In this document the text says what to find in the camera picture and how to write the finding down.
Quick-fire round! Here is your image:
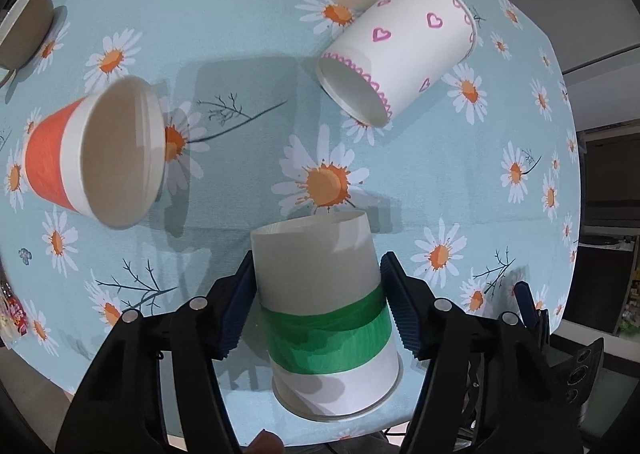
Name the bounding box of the beige ceramic mug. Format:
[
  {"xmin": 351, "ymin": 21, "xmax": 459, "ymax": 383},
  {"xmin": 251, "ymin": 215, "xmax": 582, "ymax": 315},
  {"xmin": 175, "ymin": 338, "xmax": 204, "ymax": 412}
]
[{"xmin": 0, "ymin": 0, "xmax": 54, "ymax": 85}]

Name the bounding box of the pink hearts paper cup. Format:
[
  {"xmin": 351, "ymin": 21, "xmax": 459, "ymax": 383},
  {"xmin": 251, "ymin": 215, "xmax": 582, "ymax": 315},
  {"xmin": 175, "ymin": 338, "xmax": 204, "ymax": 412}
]
[{"xmin": 317, "ymin": 0, "xmax": 477, "ymax": 128}]

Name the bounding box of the red snack stick packet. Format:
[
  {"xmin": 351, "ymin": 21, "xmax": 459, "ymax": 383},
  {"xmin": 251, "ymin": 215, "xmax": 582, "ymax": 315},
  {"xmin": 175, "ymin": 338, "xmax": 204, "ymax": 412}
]
[{"xmin": 1, "ymin": 279, "xmax": 28, "ymax": 340}]

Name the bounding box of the person's left hand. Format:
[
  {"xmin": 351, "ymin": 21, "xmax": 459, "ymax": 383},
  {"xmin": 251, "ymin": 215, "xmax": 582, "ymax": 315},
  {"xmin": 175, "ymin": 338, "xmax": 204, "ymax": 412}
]
[{"xmin": 244, "ymin": 430, "xmax": 285, "ymax": 454}]

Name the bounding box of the orange striped paper cup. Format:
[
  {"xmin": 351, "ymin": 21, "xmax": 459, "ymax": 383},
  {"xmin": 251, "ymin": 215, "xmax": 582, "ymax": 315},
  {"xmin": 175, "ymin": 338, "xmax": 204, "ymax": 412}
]
[{"xmin": 23, "ymin": 76, "xmax": 166, "ymax": 229}]

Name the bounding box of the daisy print tablecloth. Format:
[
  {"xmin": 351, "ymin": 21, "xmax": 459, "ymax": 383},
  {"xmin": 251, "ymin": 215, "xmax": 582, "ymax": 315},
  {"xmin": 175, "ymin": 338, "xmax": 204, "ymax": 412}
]
[{"xmin": 1, "ymin": 0, "xmax": 580, "ymax": 392}]

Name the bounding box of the green striped paper cup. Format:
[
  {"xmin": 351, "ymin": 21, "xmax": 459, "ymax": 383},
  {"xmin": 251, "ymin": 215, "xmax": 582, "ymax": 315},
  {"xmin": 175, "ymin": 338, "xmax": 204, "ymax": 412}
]
[{"xmin": 250, "ymin": 211, "xmax": 400, "ymax": 419}]

